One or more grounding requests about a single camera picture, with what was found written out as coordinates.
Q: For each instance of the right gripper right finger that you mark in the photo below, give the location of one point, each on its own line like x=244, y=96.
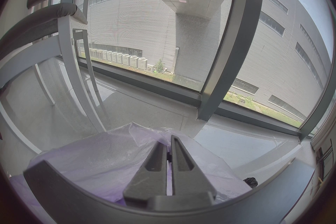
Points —
x=196, y=183

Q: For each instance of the black plastic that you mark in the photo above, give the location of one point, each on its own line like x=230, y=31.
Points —
x=250, y=182

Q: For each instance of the window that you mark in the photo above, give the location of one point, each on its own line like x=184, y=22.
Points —
x=241, y=47

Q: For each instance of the purple plastic bag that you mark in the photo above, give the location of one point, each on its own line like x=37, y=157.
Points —
x=91, y=165

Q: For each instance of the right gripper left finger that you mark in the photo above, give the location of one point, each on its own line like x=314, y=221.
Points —
x=141, y=186

